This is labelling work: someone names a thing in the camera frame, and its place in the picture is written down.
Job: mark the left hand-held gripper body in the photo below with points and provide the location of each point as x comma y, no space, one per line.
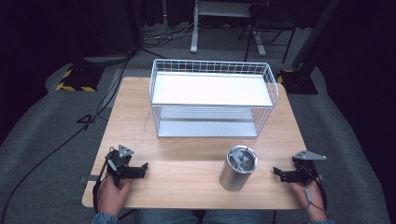
120,161

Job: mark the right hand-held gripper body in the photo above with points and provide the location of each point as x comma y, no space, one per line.
306,169

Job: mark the person's right hand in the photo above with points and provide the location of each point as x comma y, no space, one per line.
308,199

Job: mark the person's left hand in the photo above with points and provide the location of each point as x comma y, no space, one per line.
112,194

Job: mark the silver metal cup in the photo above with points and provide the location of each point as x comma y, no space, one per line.
238,169

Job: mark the black yellow striped stand base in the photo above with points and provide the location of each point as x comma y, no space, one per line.
79,77
297,82

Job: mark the black slanted pole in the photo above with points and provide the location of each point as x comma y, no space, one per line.
314,34

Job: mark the black chair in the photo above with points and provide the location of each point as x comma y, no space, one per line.
271,18

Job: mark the white desk frame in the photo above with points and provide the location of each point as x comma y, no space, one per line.
195,31

